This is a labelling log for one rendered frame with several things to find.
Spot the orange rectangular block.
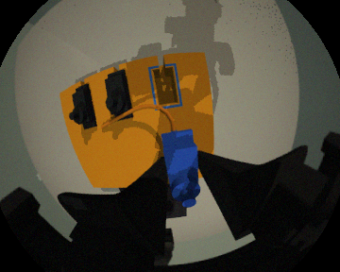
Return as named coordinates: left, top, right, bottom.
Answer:
left=59, top=52, right=214, bottom=189

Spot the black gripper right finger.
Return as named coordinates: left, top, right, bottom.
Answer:
left=197, top=146, right=307, bottom=241

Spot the blue micro servo with orange cable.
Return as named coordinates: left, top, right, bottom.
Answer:
left=101, top=103, right=200, bottom=208

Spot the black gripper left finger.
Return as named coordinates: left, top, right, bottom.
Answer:
left=57, top=158, right=167, bottom=258

